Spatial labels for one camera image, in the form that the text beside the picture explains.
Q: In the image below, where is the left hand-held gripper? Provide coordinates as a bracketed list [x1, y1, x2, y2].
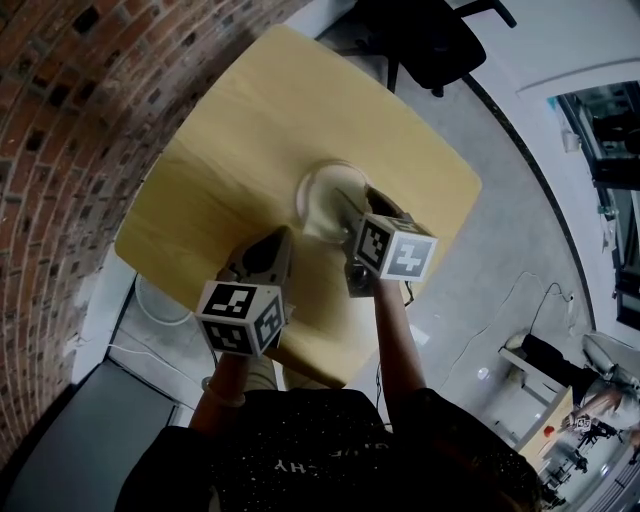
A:
[194, 224, 295, 359]

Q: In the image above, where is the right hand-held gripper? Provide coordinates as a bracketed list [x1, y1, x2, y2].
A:
[333, 183, 439, 300]

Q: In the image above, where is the person's left forearm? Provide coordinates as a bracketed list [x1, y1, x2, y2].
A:
[187, 349, 281, 432]

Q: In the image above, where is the person's right forearm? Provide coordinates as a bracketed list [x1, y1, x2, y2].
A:
[370, 277, 427, 401]

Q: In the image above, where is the person's beige trouser leg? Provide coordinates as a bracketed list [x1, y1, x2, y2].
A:
[243, 356, 280, 392]

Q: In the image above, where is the white round fan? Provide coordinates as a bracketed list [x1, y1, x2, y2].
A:
[133, 272, 195, 327]

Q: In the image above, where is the person's black printed t-shirt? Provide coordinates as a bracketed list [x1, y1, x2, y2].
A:
[113, 385, 547, 512]

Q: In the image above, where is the black office chair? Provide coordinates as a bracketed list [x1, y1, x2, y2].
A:
[337, 0, 518, 99]

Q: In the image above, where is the grey floor mat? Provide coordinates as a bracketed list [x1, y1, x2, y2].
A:
[0, 358, 179, 512]

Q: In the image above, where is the white side table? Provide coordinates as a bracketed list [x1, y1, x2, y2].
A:
[497, 345, 575, 454]

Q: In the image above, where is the light wooden desk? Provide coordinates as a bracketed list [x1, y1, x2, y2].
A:
[517, 387, 577, 469]

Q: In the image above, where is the pale wrist bracelet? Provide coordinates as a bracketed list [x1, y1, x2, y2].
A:
[201, 377, 247, 407]

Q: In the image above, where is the white cable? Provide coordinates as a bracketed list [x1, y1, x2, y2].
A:
[106, 341, 214, 374]

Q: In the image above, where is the thin black floor cable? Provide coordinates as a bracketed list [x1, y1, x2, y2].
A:
[462, 269, 577, 354]

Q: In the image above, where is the glass window frame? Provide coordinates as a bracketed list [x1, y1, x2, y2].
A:
[547, 78, 640, 332]

